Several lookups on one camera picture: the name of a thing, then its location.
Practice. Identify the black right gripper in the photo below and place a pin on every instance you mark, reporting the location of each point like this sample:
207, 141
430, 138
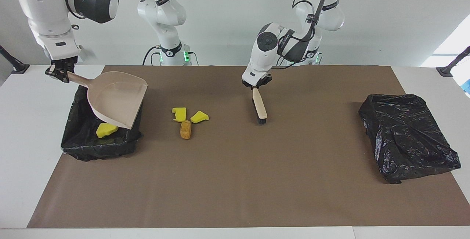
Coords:
64, 64

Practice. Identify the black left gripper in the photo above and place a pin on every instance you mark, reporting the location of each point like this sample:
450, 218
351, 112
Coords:
257, 80

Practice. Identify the beige hand brush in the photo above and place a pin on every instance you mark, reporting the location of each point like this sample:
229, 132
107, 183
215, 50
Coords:
260, 105

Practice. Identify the beige plastic dustpan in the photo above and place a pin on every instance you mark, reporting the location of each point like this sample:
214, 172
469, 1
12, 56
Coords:
117, 96

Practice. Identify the yellow sponge chunk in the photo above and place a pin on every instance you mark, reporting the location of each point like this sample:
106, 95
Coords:
106, 130

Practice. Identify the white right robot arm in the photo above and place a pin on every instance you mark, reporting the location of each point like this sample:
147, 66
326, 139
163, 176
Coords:
47, 11

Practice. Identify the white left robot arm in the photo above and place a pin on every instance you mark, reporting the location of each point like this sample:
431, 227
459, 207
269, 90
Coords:
264, 55

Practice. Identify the black bag lined open bin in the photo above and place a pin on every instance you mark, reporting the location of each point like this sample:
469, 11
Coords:
77, 147

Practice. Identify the black bag covered bin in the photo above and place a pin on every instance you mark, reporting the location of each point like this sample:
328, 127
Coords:
404, 136

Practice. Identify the black clamp stand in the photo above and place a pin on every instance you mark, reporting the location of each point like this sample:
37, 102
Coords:
446, 71
20, 68

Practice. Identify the yellow wedge sponge piece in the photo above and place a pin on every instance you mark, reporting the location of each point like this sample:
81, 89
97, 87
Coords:
199, 117

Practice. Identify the yellow notched sponge piece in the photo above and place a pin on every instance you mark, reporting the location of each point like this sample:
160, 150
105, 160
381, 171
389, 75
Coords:
179, 115

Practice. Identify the brown cork chunk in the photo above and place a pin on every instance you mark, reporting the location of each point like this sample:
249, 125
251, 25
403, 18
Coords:
185, 129

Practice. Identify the brown table mat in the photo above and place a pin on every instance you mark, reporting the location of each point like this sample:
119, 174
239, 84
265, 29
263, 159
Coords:
235, 195

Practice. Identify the blue white package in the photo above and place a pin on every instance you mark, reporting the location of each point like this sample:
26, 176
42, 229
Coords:
467, 86

